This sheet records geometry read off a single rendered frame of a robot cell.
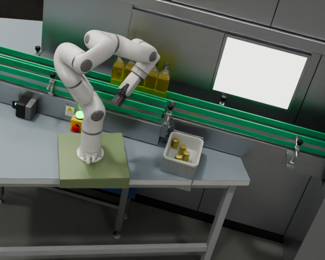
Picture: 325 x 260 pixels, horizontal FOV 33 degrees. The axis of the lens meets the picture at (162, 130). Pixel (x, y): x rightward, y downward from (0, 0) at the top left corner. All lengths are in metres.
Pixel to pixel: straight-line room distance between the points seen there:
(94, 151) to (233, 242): 1.32
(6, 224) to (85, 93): 1.30
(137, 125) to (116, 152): 0.23
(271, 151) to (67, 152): 1.03
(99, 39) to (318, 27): 1.09
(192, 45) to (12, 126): 0.98
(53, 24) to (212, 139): 1.03
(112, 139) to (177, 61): 0.53
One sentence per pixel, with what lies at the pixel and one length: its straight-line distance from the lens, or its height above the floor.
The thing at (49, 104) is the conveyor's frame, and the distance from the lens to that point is 2.85.
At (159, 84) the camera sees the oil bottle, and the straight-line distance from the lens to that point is 2.74.
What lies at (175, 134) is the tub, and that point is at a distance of 2.77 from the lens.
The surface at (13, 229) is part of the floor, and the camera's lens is 3.32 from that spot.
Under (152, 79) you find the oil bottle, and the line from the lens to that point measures 2.74.
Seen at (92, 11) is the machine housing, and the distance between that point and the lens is 2.87.
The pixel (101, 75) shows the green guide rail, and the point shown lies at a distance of 2.88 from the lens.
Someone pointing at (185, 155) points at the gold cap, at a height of 0.81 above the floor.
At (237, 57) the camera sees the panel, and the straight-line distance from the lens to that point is 2.78.
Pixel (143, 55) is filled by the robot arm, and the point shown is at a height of 1.34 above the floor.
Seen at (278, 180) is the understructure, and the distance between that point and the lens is 3.22.
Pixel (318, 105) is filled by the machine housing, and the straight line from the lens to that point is 2.93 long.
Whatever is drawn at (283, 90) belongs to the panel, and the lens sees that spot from 2.85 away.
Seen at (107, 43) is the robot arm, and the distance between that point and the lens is 2.17.
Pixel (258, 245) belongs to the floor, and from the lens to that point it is 3.53.
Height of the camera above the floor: 2.48
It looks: 36 degrees down
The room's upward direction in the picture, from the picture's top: 13 degrees clockwise
